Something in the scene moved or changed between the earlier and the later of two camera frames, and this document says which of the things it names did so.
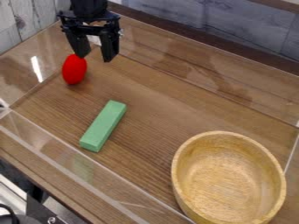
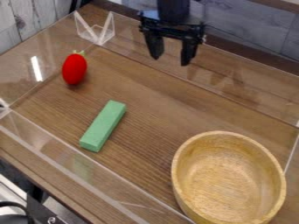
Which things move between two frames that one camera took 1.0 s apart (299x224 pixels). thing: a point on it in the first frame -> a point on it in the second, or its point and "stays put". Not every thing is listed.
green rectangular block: x=103 y=126 stays put
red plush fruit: x=74 y=69 stays put
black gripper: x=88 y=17 -> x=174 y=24
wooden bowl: x=227 y=179 stays put
